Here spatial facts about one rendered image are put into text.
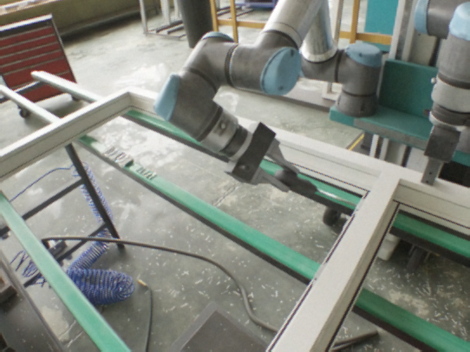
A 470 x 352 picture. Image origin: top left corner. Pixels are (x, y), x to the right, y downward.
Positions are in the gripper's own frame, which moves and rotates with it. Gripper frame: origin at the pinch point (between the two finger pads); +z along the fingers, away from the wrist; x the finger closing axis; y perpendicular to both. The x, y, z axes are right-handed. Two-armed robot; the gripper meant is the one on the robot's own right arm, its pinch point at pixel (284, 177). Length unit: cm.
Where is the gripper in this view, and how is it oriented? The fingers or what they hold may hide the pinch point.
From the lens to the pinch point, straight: 71.8
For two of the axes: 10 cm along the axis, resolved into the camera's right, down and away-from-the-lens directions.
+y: 3.9, 0.1, -9.2
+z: 7.8, 5.2, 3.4
